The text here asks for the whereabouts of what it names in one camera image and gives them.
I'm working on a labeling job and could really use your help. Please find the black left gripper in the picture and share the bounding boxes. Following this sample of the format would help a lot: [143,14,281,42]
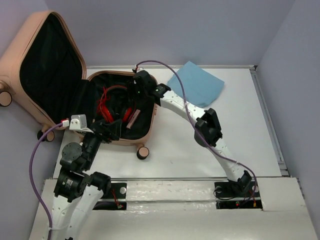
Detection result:
[82,117,123,169]

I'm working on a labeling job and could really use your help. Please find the red and black headphones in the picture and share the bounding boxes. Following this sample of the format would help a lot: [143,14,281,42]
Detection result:
[96,85,137,123]

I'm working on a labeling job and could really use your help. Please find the light blue cloth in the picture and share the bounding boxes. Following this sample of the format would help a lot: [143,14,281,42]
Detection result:
[167,61,225,108]

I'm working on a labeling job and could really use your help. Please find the pink hard-shell suitcase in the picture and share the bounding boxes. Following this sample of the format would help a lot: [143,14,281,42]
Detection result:
[0,10,157,160]

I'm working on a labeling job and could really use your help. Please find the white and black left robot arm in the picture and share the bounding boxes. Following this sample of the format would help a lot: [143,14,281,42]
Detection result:
[48,114,123,240]

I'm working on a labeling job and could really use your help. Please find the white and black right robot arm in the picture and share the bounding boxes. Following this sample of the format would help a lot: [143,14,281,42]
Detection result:
[128,70,258,196]

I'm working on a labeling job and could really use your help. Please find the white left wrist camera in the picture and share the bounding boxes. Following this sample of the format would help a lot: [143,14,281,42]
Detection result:
[69,114,94,133]

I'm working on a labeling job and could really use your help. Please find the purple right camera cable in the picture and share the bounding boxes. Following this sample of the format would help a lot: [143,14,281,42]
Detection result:
[132,59,258,203]

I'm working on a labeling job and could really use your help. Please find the purple camera cable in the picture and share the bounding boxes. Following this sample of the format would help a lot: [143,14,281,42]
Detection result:
[29,118,71,240]
[132,59,258,203]

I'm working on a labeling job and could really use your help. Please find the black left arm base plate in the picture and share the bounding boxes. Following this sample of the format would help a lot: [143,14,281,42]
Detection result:
[93,182,127,211]

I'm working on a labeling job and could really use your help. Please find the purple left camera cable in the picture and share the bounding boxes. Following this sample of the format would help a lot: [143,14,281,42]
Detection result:
[29,118,71,240]

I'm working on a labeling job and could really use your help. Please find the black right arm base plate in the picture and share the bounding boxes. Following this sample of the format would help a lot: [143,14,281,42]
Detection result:
[213,181,263,210]

